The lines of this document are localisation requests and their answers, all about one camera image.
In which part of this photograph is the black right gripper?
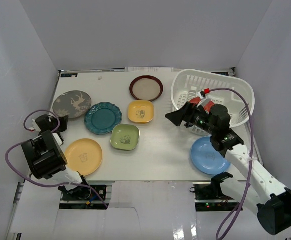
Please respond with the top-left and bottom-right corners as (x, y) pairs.
(165, 102), (217, 136)

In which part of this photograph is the grey plate with deer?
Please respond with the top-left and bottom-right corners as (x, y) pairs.
(52, 90), (92, 119)

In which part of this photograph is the red plate with teal flower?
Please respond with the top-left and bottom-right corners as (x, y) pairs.
(189, 97), (215, 113)

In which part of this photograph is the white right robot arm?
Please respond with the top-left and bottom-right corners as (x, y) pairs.
(165, 102), (291, 236)

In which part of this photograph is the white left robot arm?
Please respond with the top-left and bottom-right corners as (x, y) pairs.
(21, 114), (92, 200)

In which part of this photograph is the white plastic dish bin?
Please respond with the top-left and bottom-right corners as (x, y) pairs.
(170, 69), (255, 132)

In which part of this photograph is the teal scalloped plate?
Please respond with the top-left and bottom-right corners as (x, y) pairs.
(84, 102), (123, 135)

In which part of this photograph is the yellow round plate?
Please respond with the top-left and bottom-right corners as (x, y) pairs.
(64, 138), (103, 177)

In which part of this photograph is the yellow square panda dish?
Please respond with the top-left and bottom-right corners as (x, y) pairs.
(128, 100), (155, 124)

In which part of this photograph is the dark red rimmed round plate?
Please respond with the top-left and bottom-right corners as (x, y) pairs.
(129, 75), (164, 102)

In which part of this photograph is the light blue round plate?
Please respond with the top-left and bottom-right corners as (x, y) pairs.
(190, 136), (231, 176)

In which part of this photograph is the green square panda dish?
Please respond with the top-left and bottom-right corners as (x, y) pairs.
(110, 124), (140, 151)

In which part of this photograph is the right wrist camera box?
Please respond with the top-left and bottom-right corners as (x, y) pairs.
(196, 88), (211, 100)

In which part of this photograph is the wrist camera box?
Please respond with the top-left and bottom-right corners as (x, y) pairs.
(28, 119), (42, 132)
(196, 88), (211, 100)

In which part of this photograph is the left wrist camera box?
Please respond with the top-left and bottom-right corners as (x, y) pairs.
(28, 119), (42, 132)

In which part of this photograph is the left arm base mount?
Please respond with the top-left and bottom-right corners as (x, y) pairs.
(59, 184), (111, 210)

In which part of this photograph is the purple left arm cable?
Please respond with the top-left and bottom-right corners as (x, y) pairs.
(5, 110), (110, 208)

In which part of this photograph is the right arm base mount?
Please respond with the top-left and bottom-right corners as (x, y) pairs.
(189, 172), (239, 213)

